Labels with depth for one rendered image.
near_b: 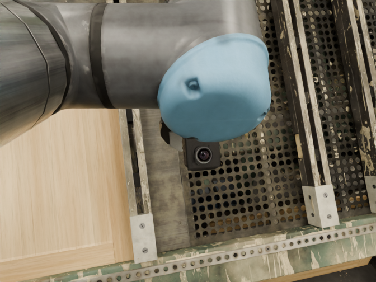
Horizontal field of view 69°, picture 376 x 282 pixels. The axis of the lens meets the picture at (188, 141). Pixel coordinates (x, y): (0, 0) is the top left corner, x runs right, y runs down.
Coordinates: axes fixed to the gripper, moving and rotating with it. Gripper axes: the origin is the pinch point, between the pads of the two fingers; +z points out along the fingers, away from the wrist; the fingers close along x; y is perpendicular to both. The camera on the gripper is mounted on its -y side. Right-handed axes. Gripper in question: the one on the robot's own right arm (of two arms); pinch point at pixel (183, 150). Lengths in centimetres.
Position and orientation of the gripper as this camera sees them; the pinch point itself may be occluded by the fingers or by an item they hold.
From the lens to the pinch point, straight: 50.3
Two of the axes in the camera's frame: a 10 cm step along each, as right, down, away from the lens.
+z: -1.1, 4.9, 8.6
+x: -9.7, 1.2, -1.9
